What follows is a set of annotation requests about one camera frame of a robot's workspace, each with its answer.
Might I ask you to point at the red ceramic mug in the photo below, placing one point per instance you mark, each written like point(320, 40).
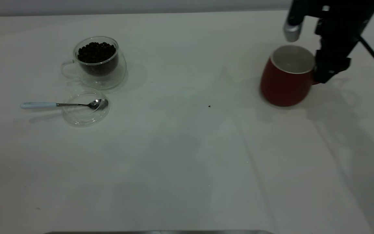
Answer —
point(281, 87)

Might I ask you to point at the clear glass lid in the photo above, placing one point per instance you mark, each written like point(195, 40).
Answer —
point(83, 117)

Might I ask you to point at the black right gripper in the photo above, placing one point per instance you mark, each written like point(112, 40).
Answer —
point(342, 22)

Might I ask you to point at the clear glass cup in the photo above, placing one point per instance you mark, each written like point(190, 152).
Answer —
point(109, 79)

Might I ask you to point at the dark coffee beans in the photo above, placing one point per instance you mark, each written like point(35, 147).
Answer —
point(96, 53)

